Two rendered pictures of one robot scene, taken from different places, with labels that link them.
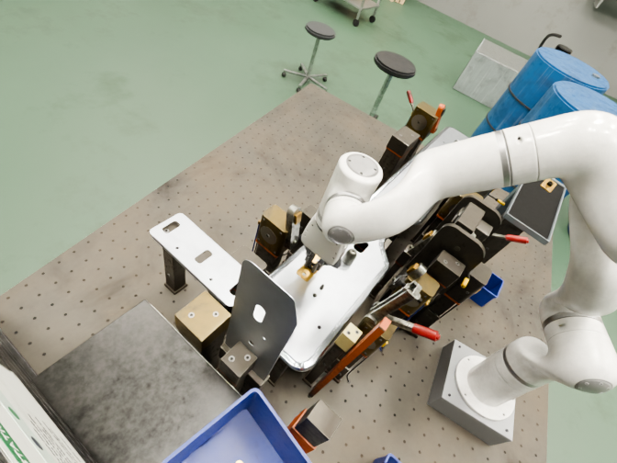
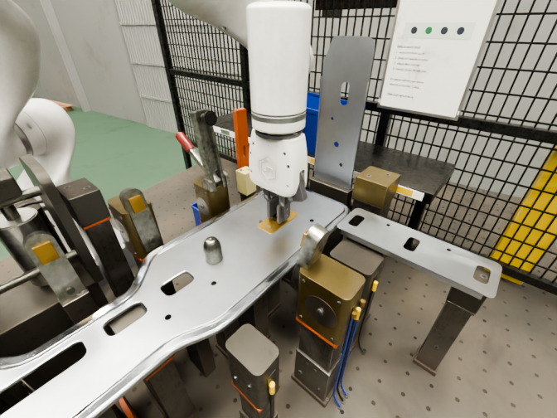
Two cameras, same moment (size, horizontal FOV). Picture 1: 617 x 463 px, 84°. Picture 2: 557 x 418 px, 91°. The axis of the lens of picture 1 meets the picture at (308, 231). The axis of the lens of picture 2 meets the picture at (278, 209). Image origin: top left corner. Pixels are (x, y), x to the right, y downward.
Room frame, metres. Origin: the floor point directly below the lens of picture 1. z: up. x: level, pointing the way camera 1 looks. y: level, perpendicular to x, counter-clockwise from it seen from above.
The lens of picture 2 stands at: (0.91, 0.11, 1.36)
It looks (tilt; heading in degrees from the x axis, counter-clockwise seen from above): 34 degrees down; 200
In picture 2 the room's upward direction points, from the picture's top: straight up
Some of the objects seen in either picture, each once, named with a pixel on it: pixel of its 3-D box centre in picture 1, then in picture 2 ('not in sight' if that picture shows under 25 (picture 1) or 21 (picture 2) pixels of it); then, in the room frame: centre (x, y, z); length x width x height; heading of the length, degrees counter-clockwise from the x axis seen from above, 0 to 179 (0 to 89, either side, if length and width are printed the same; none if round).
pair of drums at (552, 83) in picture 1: (536, 135); not in sight; (3.16, -1.51, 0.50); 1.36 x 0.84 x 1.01; 168
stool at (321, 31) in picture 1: (315, 58); not in sight; (3.37, 0.60, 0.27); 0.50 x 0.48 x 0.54; 160
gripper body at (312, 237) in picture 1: (327, 235); (278, 156); (0.51, -0.04, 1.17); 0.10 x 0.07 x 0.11; 70
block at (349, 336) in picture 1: (328, 359); (249, 228); (0.37, -0.18, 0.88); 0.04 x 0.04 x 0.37; 70
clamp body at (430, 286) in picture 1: (396, 314); (150, 264); (0.59, -0.34, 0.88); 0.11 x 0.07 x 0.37; 70
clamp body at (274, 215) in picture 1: (265, 251); (327, 343); (0.62, 0.10, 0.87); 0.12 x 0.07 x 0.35; 70
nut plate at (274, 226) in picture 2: (311, 265); (278, 218); (0.51, -0.04, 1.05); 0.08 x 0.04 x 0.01; 160
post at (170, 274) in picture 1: (174, 261); (448, 324); (0.48, 0.32, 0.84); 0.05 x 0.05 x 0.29; 70
